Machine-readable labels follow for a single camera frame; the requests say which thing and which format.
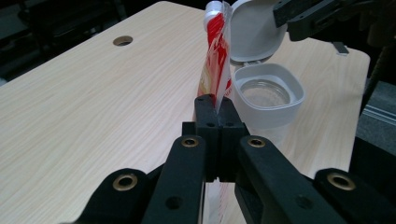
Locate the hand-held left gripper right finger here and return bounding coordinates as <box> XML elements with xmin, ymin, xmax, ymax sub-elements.
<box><xmin>221</xmin><ymin>96</ymin><xmax>250</xmax><ymax>182</ymax></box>

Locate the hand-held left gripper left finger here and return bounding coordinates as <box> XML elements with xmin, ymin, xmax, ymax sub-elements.
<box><xmin>181</xmin><ymin>94</ymin><xmax>222</xmax><ymax>183</ymax></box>

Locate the white lidded container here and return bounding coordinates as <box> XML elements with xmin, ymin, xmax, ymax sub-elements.
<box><xmin>228</xmin><ymin>0</ymin><xmax>306</xmax><ymax>150</ymax></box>

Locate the red white spouted pouch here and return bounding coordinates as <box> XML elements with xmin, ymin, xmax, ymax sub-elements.
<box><xmin>196</xmin><ymin>0</ymin><xmax>238</xmax><ymax>224</ymax></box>

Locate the grey tape strip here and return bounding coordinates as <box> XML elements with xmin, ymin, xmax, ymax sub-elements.
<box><xmin>331</xmin><ymin>41</ymin><xmax>350</xmax><ymax>56</ymax></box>

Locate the aluminium floor rail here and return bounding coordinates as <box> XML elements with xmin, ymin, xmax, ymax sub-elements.
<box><xmin>359</xmin><ymin>104</ymin><xmax>396</xmax><ymax>125</ymax></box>

